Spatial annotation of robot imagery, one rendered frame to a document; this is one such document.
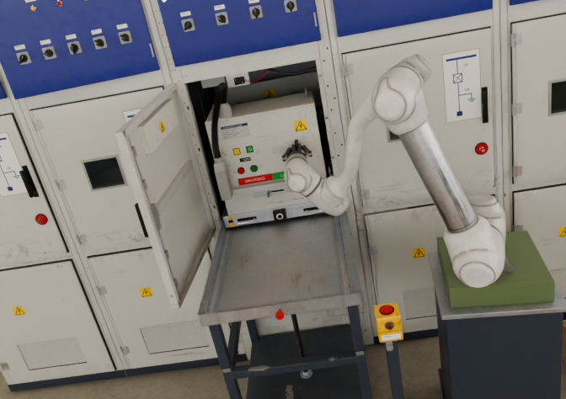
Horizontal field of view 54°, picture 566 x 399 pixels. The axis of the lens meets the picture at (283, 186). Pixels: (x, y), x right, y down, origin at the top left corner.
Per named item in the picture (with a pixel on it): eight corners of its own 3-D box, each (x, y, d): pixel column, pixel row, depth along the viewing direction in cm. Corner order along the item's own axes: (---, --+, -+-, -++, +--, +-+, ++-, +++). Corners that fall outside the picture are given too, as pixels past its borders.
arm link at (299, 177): (278, 169, 220) (303, 188, 223) (277, 186, 206) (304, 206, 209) (296, 151, 216) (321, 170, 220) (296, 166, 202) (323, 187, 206)
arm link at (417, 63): (376, 77, 191) (367, 88, 180) (415, 41, 181) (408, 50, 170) (402, 104, 192) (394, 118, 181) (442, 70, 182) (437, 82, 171)
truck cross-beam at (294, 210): (337, 210, 259) (335, 199, 256) (225, 227, 264) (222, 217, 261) (336, 205, 263) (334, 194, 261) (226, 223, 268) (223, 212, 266)
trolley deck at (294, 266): (363, 304, 204) (361, 291, 202) (201, 327, 210) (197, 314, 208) (347, 218, 266) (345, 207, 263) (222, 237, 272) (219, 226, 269)
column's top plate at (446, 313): (534, 246, 228) (534, 242, 227) (569, 311, 189) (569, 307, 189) (428, 255, 236) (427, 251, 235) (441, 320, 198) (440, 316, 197)
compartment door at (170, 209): (164, 310, 216) (104, 134, 185) (204, 229, 272) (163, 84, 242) (180, 309, 215) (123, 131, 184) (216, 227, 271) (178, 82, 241)
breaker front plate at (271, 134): (329, 203, 257) (313, 105, 238) (229, 218, 262) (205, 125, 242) (329, 201, 259) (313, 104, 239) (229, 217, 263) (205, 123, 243)
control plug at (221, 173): (232, 199, 246) (223, 163, 239) (221, 201, 247) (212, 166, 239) (233, 192, 253) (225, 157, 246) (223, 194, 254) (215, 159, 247)
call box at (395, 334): (403, 340, 182) (401, 316, 178) (379, 343, 183) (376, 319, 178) (399, 324, 189) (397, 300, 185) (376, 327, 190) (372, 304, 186)
